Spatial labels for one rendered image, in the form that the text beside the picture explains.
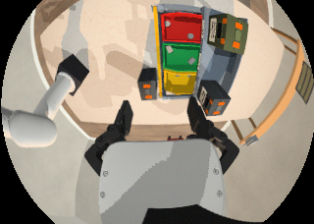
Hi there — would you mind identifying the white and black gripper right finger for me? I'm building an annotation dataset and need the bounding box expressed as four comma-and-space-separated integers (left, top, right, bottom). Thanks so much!
186, 96, 239, 175

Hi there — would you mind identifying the black case with orange latches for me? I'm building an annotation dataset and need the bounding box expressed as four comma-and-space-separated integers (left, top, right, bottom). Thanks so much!
137, 68, 157, 101

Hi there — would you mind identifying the green open bin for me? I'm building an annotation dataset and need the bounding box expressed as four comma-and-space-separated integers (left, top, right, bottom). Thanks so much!
162, 43, 200, 72

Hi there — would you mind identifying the yellow open bin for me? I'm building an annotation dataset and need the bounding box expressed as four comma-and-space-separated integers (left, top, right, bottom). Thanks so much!
164, 69, 197, 94

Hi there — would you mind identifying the grey round disc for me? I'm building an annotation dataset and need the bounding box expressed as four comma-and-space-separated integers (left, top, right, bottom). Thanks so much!
187, 33, 193, 39
164, 21, 171, 27

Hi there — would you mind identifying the grey metal shelf rack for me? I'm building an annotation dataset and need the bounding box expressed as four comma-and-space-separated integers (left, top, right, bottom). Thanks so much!
151, 4, 242, 101

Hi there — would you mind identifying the red bin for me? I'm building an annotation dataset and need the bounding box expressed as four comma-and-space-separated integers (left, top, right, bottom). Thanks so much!
161, 13, 202, 43

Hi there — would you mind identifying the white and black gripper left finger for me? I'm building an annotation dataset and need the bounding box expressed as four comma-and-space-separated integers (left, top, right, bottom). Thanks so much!
84, 100, 133, 177

